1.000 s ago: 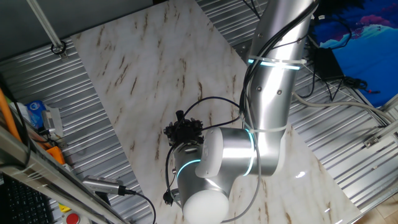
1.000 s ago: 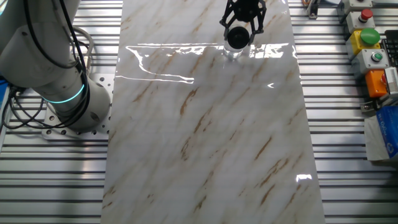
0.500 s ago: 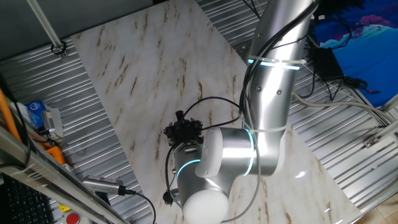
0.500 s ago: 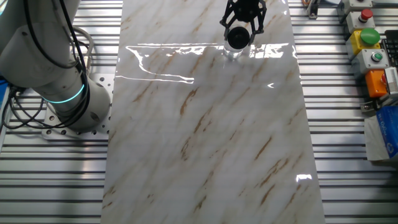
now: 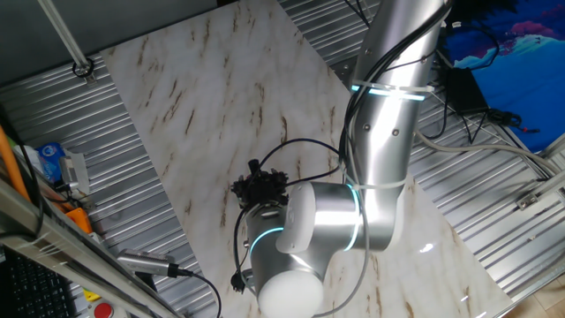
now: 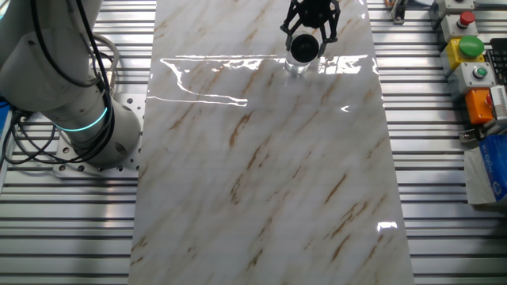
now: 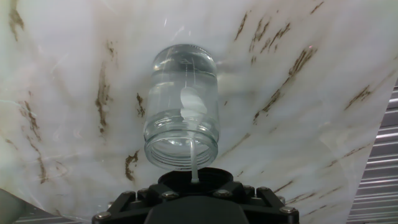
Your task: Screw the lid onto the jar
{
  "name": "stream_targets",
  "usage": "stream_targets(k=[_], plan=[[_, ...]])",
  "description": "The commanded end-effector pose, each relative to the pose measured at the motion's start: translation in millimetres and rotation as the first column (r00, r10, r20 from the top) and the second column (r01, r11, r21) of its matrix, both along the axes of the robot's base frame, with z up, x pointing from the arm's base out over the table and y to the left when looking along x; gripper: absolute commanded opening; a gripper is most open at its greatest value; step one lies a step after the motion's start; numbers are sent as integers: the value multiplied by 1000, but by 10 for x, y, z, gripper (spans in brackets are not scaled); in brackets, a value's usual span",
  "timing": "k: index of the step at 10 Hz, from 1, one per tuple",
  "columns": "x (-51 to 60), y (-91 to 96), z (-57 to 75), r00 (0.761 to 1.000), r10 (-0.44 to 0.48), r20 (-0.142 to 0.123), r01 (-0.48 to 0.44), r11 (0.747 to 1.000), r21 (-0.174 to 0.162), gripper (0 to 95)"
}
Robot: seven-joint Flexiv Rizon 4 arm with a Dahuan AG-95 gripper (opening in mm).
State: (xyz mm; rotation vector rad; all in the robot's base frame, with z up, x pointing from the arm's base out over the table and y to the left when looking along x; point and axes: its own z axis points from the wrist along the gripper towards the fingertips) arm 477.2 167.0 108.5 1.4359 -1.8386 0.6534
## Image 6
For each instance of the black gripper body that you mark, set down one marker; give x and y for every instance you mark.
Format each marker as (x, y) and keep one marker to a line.
(315, 14)

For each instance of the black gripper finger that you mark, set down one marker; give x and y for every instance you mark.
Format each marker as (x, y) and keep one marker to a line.
(330, 31)
(289, 25)

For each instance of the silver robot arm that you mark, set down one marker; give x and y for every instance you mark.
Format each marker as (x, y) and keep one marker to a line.
(59, 79)

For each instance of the clear glass jar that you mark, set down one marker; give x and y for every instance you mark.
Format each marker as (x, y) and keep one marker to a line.
(297, 68)

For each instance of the yellow box green button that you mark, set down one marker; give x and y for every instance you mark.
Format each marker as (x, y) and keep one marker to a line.
(449, 55)

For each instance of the plain grey button box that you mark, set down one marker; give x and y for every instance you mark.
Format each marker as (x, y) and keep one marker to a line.
(451, 8)

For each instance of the red button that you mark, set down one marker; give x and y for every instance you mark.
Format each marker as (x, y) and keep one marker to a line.
(455, 27)

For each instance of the grey box small green button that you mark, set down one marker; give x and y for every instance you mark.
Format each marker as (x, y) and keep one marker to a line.
(467, 79)

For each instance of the orange button box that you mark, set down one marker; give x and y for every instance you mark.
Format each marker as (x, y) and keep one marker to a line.
(477, 107)

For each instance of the black keyboard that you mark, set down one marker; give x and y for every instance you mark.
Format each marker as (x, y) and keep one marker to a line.
(499, 59)

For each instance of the small metal clamp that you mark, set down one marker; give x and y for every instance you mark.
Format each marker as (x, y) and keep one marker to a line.
(468, 135)

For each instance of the grey finned metal device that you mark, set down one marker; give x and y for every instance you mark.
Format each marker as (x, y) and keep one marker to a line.
(500, 101)

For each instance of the blue white tissue packet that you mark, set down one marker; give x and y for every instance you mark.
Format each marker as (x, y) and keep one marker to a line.
(495, 166)

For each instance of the blue printed poster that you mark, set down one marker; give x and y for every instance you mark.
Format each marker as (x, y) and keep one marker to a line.
(3, 115)

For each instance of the upright metal bracket piece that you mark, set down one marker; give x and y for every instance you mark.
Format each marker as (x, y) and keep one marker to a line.
(398, 12)

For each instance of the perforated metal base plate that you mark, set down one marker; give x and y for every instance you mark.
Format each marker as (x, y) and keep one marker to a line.
(132, 107)

